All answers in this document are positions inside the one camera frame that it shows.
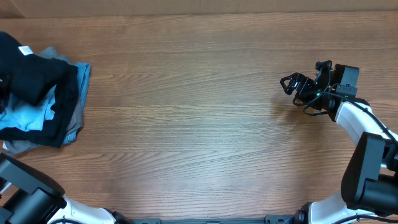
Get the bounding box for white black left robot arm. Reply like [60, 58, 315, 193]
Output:
[1, 153, 133, 224]

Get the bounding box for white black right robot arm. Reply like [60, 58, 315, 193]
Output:
[264, 60, 397, 223]

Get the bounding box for folded blue shirt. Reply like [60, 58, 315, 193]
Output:
[63, 63, 91, 144]

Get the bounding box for folded black printed t-shirt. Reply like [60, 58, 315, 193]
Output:
[1, 65, 79, 148]

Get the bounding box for folded grey shirt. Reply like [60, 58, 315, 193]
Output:
[1, 45, 88, 154]

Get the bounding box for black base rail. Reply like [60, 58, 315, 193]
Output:
[131, 215, 294, 224]

